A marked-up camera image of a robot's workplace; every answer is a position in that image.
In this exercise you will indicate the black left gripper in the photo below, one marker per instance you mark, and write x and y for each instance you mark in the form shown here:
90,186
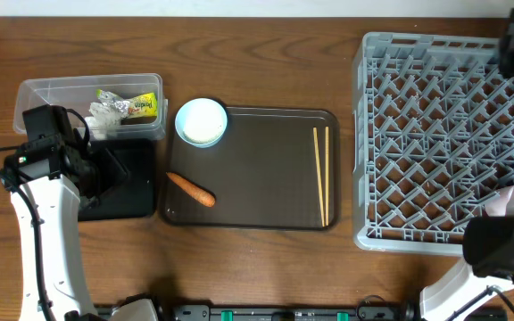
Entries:
115,175

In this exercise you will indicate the white tissue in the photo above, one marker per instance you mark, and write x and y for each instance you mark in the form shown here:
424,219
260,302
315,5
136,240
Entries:
102,119

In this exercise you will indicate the yellow snack wrapper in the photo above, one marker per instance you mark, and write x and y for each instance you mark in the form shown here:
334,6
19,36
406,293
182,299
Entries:
145,105

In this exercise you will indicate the pink paper cup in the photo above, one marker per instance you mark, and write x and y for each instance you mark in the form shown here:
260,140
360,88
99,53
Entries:
497,206

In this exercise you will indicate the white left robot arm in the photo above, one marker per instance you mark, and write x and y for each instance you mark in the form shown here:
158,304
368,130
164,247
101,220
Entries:
51,178

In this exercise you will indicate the black waste tray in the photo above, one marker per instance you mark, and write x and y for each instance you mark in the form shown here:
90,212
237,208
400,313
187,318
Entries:
136,199

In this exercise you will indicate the clear plastic waste bin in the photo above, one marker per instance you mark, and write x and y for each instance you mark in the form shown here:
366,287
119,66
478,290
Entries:
78,93

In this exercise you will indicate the grey dishwasher rack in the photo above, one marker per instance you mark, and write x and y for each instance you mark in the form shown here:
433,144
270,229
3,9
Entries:
434,139

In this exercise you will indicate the orange carrot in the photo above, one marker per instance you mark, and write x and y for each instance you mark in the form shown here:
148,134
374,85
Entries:
196,192

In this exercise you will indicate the light blue rice bowl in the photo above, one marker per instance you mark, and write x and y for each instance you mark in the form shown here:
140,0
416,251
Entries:
201,122

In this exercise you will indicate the brown serving tray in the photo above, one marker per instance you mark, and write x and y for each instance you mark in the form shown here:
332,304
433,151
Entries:
262,172

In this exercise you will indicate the left wooden chopstick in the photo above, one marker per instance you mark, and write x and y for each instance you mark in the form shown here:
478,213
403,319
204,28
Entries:
318,175

